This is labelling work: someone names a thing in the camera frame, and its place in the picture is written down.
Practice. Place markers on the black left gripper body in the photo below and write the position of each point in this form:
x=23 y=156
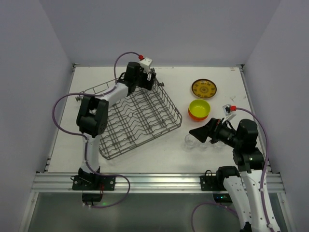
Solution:
x=149 y=80

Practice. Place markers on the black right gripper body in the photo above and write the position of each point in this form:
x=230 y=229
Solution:
x=213 y=130

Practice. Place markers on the clear glass cup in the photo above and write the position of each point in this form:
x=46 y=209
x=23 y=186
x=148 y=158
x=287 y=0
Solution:
x=190 y=141
x=203 y=146
x=218 y=145

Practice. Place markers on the orange bowl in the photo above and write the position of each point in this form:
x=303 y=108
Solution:
x=198 y=114

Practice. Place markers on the lime green bowl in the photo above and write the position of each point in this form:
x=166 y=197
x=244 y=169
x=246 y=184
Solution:
x=199 y=103

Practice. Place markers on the grey wire dish rack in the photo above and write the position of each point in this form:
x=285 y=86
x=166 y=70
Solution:
x=137 y=119

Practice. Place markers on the yellow patterned plate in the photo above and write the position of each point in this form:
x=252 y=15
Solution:
x=204 y=88

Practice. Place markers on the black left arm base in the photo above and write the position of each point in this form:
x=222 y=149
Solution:
x=92 y=182

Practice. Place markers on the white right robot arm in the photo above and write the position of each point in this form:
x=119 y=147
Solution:
x=246 y=182

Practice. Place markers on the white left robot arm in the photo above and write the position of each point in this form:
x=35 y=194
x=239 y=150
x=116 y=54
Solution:
x=92 y=117

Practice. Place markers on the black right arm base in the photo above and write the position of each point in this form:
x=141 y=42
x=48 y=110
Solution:
x=214 y=182

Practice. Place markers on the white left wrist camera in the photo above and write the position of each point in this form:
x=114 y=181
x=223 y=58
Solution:
x=146 y=64

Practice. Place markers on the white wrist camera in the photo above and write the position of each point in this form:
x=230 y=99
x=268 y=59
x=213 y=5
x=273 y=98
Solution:
x=229 y=111
x=146 y=64

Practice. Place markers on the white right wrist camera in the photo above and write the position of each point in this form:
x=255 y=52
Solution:
x=229 y=111

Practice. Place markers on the aluminium mounting rail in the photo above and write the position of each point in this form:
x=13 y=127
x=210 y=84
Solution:
x=139 y=183

